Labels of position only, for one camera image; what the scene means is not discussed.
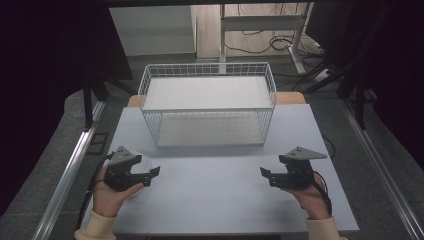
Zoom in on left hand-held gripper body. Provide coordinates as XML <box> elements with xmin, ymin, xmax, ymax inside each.
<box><xmin>104</xmin><ymin>145</ymin><xmax>145</xmax><ymax>193</ymax></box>

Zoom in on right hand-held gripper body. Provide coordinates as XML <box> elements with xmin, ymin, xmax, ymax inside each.
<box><xmin>279</xmin><ymin>146</ymin><xmax>329</xmax><ymax>191</ymax></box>

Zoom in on person's right hand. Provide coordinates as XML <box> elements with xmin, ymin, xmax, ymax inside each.
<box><xmin>283</xmin><ymin>173</ymin><xmax>331</xmax><ymax>221</ymax></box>

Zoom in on person's left hand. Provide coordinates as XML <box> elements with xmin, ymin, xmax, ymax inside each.
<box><xmin>92</xmin><ymin>164</ymin><xmax>145</xmax><ymax>219</ymax></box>

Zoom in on wooden table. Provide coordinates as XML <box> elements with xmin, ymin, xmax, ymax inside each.
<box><xmin>127</xmin><ymin>92</ymin><xmax>307</xmax><ymax>108</ymax></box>

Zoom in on black metal stand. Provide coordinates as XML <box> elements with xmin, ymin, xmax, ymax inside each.
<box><xmin>82</xmin><ymin>71</ymin><xmax>138</xmax><ymax>132</ymax></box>
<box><xmin>301</xmin><ymin>3</ymin><xmax>398</xmax><ymax>131</ymax></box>

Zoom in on white power strip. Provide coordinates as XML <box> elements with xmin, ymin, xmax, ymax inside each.
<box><xmin>313</xmin><ymin>68</ymin><xmax>333</xmax><ymax>83</ymax></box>

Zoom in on white cabinet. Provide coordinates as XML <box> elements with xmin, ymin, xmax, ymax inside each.
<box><xmin>108</xmin><ymin>5</ymin><xmax>198</xmax><ymax>57</ymax></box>

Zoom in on right hand-held gripper black cable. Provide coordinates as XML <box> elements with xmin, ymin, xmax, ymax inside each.
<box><xmin>311</xmin><ymin>170</ymin><xmax>334</xmax><ymax>216</ymax></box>

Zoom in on hand-held gripper black cable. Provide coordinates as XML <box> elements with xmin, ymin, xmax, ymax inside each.
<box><xmin>75</xmin><ymin>151</ymin><xmax>115</xmax><ymax>232</ymax></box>
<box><xmin>311</xmin><ymin>170</ymin><xmax>334</xmax><ymax>216</ymax></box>

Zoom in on thin black cable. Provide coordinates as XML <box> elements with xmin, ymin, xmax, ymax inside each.
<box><xmin>321</xmin><ymin>134</ymin><xmax>336</xmax><ymax>160</ymax></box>

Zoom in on left hand-held gripper black cable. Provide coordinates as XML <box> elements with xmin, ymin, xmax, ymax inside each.
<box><xmin>75</xmin><ymin>151</ymin><xmax>115</xmax><ymax>232</ymax></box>

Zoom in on aluminium rail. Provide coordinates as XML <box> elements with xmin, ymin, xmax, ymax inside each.
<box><xmin>31</xmin><ymin>100</ymin><xmax>107</xmax><ymax>240</ymax></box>
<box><xmin>339</xmin><ymin>98</ymin><xmax>424</xmax><ymax>240</ymax></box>

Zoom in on white wire basket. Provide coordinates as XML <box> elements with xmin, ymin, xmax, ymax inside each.
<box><xmin>137</xmin><ymin>61</ymin><xmax>278</xmax><ymax>149</ymax></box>

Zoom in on black floor cables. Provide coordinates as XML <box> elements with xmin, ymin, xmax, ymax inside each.
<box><xmin>223</xmin><ymin>3</ymin><xmax>334</xmax><ymax>93</ymax></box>

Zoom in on white metal desk frame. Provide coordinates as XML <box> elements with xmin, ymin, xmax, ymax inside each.
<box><xmin>218</xmin><ymin>2</ymin><xmax>315</xmax><ymax>75</ymax></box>

